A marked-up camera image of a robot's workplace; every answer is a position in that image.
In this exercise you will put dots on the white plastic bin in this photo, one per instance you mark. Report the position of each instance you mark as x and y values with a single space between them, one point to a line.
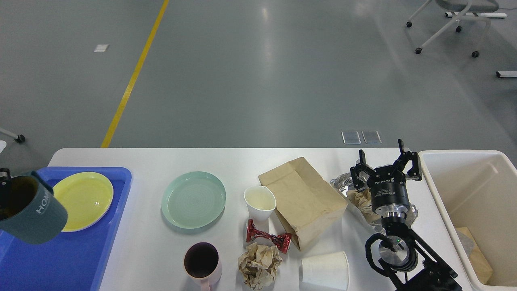
476 189

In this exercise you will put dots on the yellow plate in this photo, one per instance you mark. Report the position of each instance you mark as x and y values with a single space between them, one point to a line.
86 196

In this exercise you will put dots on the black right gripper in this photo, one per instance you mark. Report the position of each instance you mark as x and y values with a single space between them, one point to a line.
389 194

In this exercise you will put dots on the chair leg with caster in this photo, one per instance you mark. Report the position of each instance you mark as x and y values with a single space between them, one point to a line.
19 138

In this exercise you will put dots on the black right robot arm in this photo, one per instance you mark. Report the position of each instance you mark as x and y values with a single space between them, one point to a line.
400 254

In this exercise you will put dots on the crumpled aluminium foil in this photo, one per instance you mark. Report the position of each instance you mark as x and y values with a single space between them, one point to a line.
342 184

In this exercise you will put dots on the upright white paper cup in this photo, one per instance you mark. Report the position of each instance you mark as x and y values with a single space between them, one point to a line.
261 203

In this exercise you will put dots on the brown paper in bin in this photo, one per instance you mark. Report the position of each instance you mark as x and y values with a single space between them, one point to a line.
481 266

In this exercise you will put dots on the floor socket plate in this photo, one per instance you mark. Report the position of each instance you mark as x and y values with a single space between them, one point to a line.
351 137
371 137

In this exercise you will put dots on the white office chair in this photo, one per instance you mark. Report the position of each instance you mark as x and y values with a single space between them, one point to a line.
462 7

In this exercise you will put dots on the dark teal mug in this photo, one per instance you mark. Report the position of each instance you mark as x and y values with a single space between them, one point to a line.
35 216

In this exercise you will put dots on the blue plastic tray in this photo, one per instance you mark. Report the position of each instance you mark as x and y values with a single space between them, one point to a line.
72 261

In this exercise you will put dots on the mint green plate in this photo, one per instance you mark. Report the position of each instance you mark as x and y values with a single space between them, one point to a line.
193 200

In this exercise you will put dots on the crumpled brown paper napkin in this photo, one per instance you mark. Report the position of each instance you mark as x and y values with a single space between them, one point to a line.
363 202

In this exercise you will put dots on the white furniture foot right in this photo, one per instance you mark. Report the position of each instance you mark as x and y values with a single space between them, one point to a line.
506 74

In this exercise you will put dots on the lying white paper cup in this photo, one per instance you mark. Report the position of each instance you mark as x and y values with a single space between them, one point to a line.
329 270

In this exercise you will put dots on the pink mug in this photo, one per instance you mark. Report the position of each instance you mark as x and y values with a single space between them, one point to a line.
203 265

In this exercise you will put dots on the brown paper bag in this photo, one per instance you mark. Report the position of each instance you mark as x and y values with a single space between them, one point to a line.
306 204

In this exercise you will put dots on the crumpled brown paper ball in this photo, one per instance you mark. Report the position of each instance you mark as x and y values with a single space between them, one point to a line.
259 265

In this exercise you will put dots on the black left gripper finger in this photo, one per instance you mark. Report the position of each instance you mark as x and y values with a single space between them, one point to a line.
5 191

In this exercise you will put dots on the right floor socket plate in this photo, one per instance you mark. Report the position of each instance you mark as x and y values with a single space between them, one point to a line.
371 137

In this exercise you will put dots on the white table leg base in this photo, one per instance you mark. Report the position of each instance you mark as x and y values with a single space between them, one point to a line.
485 15

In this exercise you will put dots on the left floor socket plate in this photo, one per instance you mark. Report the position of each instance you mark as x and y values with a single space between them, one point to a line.
351 137

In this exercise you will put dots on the white floor marker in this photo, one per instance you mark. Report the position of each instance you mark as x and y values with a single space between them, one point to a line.
101 48

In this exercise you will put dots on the red foil candy wrapper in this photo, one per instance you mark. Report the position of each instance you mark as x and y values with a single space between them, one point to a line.
281 241

